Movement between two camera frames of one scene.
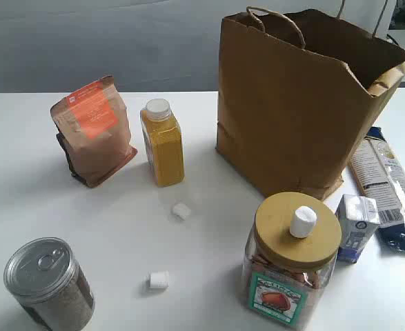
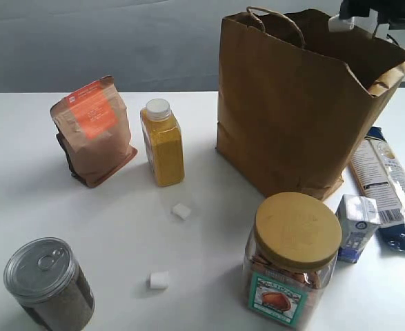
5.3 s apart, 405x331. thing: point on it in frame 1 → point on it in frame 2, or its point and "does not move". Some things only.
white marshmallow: (303, 222) → (336, 24)
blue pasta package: (384, 176) does not move
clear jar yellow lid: (284, 276) does not move
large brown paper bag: (299, 90) does not move
